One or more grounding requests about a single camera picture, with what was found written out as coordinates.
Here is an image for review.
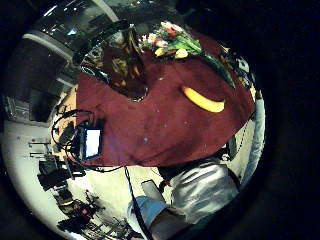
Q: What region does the black stand with gear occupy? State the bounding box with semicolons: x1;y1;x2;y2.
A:
54;188;145;240

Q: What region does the long black cable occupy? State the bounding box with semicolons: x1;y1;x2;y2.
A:
123;165;155;240

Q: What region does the black cable bundle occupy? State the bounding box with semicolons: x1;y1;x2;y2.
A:
50;108;95;165

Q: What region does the clear glass vase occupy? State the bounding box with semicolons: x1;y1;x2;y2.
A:
79;19;150;103

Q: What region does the the person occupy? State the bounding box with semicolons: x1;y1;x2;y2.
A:
126;90;268;240

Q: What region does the black equipment case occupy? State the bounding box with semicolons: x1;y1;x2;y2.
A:
36;159;88;192

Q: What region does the dark red tablecloth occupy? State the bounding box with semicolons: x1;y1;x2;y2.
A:
75;31;256;168

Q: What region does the yellow banana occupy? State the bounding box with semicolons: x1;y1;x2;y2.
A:
181;85;226;114

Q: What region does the grey rectangular device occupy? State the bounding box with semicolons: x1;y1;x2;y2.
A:
140;179;167;203

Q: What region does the mixed flower bouquet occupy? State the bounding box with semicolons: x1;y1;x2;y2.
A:
137;20;236;90

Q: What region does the small lit screen device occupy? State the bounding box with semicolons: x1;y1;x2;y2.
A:
77;124;103;162

